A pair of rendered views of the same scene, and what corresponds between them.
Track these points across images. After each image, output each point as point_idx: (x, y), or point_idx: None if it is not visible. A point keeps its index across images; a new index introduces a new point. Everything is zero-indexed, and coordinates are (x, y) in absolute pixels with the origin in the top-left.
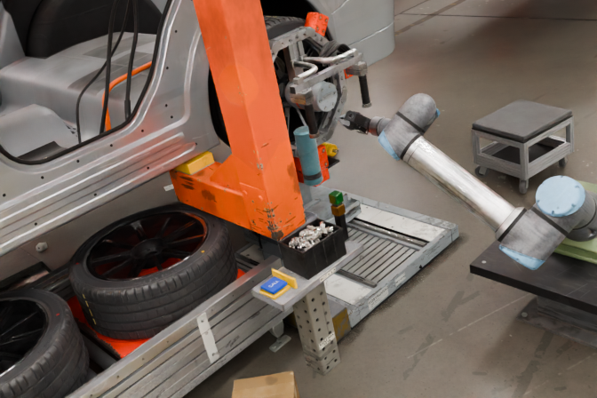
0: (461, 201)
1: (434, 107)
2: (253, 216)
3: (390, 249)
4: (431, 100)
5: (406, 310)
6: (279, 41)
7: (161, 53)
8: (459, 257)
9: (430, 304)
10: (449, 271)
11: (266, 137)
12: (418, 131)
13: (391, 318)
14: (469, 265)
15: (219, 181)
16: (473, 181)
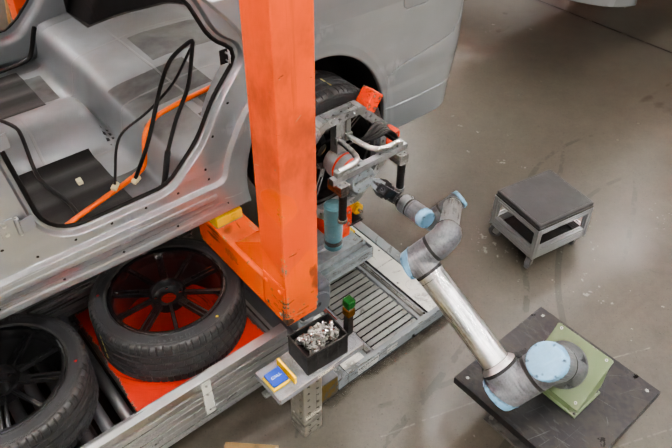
0: (460, 336)
1: (460, 238)
2: (269, 297)
3: (390, 308)
4: (458, 233)
5: (390, 381)
6: (328, 122)
7: (208, 122)
8: (451, 331)
9: (413, 380)
10: (438, 346)
11: (295, 248)
12: (439, 261)
13: (375, 387)
14: (457, 343)
15: (244, 250)
16: (475, 323)
